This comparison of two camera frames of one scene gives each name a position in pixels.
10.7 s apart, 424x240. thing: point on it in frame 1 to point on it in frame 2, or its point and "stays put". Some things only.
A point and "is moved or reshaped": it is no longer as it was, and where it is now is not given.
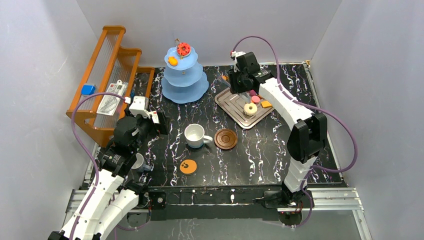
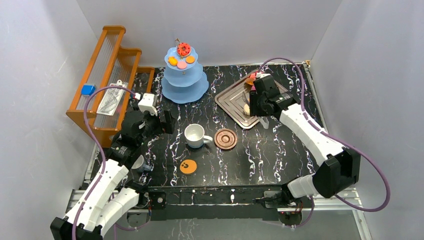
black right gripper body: x=236 y=81 to x=256 y=105
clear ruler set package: x=108 y=103 stays put
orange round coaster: x=188 y=166 stays put
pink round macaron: x=255 y=99 is moved or reshaped
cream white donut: x=250 y=112 stays put
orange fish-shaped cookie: x=172 y=61 stays put
